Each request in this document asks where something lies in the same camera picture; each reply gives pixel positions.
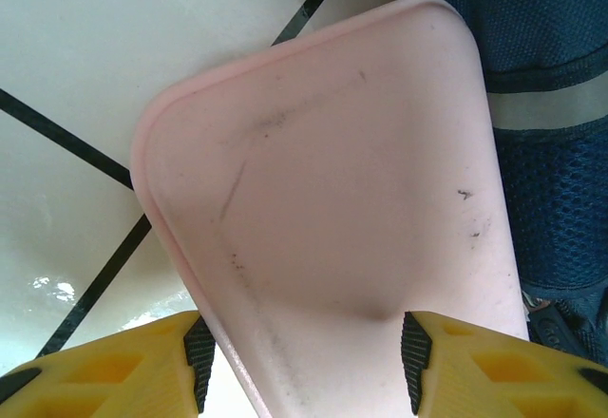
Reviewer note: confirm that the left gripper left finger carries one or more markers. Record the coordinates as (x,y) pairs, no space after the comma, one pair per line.
(109,375)

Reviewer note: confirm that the navy blue backpack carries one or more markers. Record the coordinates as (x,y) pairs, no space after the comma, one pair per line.
(546,176)

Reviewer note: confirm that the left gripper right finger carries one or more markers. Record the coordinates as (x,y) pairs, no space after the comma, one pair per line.
(499,375)

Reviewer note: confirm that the pink pencil case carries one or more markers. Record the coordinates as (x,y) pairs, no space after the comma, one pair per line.
(332,176)

